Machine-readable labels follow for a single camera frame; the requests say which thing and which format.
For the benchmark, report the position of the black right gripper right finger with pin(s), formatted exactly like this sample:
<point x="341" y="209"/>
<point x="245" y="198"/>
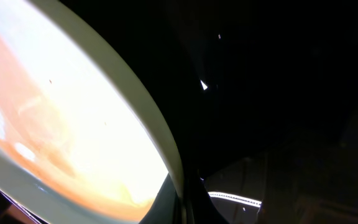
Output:
<point x="199" y="204"/>

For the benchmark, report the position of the round black serving tray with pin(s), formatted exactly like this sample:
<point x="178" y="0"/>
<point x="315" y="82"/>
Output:
<point x="260" y="96"/>

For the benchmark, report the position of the light blue plate top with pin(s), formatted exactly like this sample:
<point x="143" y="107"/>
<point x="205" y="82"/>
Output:
<point x="81" y="139"/>

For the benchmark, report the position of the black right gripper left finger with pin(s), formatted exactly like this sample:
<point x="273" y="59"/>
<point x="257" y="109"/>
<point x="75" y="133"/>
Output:
<point x="167" y="207"/>

